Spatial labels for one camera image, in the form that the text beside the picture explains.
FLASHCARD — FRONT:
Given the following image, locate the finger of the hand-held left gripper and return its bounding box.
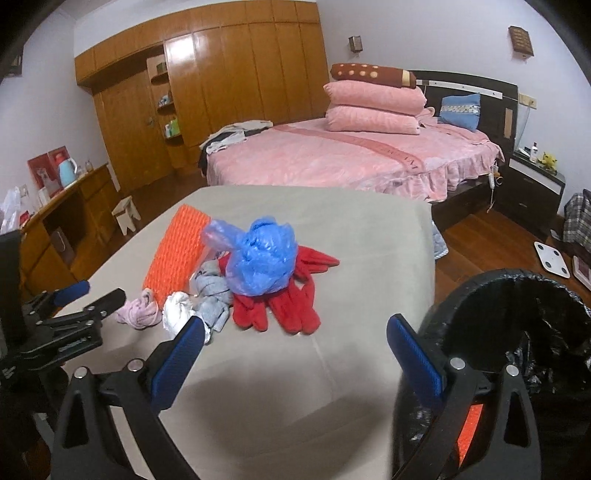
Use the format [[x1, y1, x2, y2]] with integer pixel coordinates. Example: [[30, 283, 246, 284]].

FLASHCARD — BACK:
[[21, 288, 127, 365], [21, 280, 91, 324]]

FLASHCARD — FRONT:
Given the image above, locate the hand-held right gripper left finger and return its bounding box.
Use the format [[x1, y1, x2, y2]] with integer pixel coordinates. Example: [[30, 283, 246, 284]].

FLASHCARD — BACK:
[[52, 315, 206, 480]]

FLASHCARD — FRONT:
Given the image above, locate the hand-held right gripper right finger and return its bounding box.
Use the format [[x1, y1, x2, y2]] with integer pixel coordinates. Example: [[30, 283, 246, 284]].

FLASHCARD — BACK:
[[386, 314, 541, 480]]

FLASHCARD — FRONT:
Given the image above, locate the pink cloth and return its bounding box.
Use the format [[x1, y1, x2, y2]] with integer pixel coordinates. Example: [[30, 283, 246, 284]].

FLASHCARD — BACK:
[[115, 288, 161, 330]]

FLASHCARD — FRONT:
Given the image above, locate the white cloth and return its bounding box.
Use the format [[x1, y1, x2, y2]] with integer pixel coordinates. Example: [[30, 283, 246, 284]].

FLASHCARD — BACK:
[[161, 292, 199, 337]]

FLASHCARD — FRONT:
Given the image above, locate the grey sock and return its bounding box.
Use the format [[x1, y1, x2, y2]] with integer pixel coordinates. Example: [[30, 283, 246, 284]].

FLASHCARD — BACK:
[[191, 260, 234, 344]]

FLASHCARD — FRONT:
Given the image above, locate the orange knitted cloth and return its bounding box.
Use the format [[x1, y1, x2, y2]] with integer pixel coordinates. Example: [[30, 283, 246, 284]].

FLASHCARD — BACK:
[[142, 203, 213, 305]]

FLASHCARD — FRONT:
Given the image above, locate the red knit glove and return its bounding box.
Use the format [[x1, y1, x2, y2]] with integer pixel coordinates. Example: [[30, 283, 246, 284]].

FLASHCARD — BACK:
[[217, 256, 321, 336], [288, 246, 341, 296]]

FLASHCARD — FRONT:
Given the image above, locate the black lined trash bin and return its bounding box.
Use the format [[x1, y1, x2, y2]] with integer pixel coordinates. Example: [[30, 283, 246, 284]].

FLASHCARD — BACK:
[[392, 268, 591, 480]]

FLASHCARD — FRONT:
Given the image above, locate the blue plastic bag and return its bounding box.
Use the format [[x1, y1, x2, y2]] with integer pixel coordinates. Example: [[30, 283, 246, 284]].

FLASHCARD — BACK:
[[202, 216, 300, 296]]

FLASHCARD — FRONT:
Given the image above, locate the white paper bag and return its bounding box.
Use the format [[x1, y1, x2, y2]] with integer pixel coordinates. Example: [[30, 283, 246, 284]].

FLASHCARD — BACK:
[[50, 227, 75, 266]]

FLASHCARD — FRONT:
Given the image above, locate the white plastic bag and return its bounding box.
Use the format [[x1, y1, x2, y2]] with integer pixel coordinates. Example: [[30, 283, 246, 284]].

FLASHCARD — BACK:
[[0, 186, 23, 234]]

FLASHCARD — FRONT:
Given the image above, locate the orange foam net piece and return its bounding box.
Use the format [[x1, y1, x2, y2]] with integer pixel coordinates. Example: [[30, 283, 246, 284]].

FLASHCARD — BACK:
[[455, 401, 485, 464]]

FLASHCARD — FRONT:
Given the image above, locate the wooden sideboard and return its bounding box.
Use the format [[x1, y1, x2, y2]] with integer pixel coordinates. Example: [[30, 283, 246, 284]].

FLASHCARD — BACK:
[[18, 161, 123, 296]]

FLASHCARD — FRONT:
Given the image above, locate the white wooden stool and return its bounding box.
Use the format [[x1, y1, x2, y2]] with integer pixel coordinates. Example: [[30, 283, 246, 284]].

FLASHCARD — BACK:
[[112, 196, 140, 235]]

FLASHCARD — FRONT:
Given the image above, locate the red box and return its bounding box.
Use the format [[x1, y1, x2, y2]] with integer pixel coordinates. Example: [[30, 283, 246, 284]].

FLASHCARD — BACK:
[[28, 145, 70, 199]]

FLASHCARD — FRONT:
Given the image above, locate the blue thermos kettle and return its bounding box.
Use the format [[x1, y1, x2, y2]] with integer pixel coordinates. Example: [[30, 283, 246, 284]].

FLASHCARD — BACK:
[[55, 154, 78, 189]]

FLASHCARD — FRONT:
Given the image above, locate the grey quilted cloth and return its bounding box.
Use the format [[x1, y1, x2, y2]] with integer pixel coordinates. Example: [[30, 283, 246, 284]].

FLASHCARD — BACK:
[[431, 220, 450, 259]]

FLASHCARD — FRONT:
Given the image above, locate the beige table cover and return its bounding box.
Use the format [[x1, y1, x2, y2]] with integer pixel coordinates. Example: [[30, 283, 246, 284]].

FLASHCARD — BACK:
[[55, 185, 439, 480]]

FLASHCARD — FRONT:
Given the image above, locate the white bathroom scale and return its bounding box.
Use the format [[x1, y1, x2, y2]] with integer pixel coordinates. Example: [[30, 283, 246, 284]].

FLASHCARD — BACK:
[[534, 241, 573, 278]]

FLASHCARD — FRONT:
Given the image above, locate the pile of clothes on bed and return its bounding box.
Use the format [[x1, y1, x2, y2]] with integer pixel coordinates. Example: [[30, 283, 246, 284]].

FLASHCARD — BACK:
[[198, 129, 259, 177]]

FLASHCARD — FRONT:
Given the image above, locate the dark nightstand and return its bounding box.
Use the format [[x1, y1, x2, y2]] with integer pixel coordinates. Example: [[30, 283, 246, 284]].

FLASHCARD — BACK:
[[496, 150, 566, 236]]

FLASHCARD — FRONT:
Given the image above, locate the plaid bag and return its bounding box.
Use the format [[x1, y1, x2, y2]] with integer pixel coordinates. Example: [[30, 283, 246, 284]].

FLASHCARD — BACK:
[[561, 193, 591, 259]]

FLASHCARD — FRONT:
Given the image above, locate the white garment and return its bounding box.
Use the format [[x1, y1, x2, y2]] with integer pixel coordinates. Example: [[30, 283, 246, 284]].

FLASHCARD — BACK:
[[206, 130, 247, 154]]

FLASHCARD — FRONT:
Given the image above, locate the pink bed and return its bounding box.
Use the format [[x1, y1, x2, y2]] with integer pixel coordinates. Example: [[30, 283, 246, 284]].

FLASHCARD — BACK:
[[205, 113, 506, 204]]

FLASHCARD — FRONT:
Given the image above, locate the pink pillow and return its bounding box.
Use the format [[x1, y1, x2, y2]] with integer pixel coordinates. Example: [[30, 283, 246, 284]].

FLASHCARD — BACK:
[[325, 105, 422, 136], [322, 80, 428, 114]]

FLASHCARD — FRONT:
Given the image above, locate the beige garment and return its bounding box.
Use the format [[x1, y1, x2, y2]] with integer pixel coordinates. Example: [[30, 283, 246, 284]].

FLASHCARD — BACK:
[[226, 120, 274, 134]]

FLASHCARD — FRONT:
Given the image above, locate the blue cushion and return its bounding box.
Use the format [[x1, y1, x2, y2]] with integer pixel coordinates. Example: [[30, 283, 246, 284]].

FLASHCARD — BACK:
[[438, 92, 482, 131]]

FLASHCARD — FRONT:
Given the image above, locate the wooden wardrobe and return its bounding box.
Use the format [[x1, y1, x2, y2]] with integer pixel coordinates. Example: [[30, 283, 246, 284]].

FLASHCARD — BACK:
[[74, 0, 333, 185]]

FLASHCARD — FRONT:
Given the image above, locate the brown dotted bolster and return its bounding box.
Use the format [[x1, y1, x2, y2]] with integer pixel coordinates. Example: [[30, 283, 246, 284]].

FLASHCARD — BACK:
[[330, 63, 417, 88]]

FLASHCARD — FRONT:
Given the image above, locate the picture frame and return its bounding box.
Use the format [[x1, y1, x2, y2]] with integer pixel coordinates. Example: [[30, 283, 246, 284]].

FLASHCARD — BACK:
[[571, 256, 591, 289]]

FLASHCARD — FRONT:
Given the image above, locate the white cable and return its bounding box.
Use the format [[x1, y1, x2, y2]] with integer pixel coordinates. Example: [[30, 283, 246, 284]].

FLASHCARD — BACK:
[[487, 161, 504, 213]]

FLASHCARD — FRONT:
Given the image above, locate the dark wooden bed frame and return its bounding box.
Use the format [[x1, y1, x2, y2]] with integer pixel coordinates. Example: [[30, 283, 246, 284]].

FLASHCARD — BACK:
[[409, 70, 520, 234]]

